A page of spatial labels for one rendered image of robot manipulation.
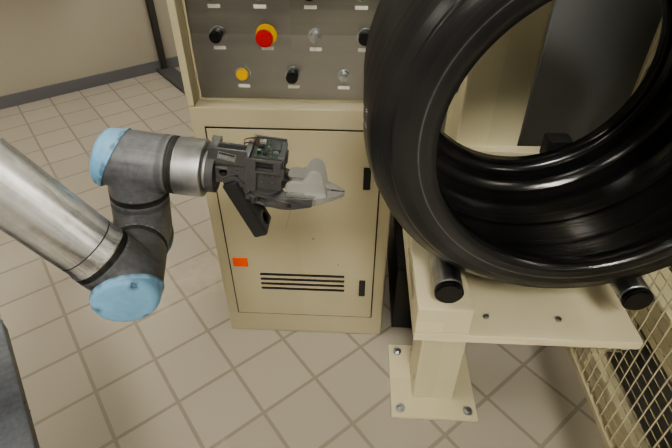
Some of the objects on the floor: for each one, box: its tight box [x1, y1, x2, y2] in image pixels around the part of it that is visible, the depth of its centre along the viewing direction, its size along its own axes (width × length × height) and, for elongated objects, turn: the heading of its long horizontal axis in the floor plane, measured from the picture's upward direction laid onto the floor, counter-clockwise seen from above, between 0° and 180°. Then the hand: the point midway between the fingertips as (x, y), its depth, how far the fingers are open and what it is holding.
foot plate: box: [388, 345, 478, 422], centre depth 160 cm, size 27×27×2 cm
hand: (335, 196), depth 76 cm, fingers closed
